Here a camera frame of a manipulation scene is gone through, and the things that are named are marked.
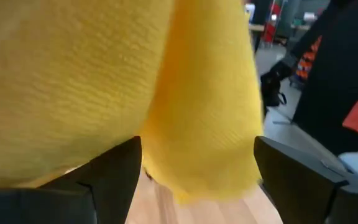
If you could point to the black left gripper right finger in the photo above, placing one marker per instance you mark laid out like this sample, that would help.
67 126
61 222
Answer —
306 193

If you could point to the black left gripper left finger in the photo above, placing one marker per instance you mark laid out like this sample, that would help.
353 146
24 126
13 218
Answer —
104 186

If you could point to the yellow microfiber towel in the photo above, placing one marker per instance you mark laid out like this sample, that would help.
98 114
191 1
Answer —
104 77

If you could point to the black bag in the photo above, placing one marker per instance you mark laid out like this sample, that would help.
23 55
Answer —
273 87

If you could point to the orange black hazard tape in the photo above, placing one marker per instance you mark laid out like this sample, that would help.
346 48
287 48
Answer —
308 62

